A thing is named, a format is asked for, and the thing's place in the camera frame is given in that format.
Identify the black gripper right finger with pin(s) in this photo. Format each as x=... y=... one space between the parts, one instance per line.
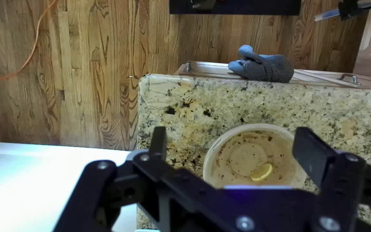
x=314 y=152

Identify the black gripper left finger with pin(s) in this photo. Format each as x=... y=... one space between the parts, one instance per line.
x=157 y=142

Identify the beige speckled bowl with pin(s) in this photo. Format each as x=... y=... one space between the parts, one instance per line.
x=240 y=154

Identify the small yellow piece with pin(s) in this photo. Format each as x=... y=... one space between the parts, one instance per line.
x=261 y=171

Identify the metal baking tray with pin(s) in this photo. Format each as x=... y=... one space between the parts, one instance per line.
x=202 y=68

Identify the gray blue cloth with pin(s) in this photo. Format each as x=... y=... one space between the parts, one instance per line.
x=266 y=68

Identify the white flat panel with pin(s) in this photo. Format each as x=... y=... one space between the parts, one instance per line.
x=30 y=184

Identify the black tool with blade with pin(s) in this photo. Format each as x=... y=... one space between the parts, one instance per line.
x=347 y=7

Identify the black rectangular panel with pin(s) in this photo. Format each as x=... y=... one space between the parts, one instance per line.
x=244 y=5

